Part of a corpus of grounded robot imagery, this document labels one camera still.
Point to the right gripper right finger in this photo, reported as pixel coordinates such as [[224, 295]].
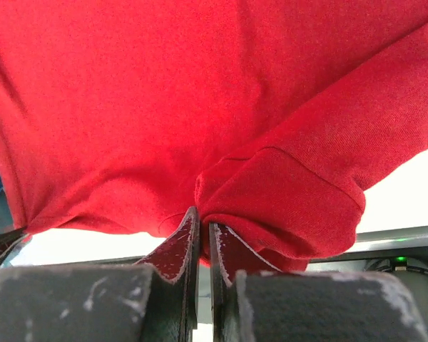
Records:
[[253, 300]]

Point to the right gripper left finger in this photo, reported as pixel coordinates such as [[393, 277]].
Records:
[[154, 299]]

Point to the dark red t shirt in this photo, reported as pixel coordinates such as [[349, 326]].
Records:
[[271, 117]]

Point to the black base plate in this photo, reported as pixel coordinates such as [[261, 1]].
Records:
[[401, 252]]

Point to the teal plastic basket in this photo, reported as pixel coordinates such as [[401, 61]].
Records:
[[11, 241]]

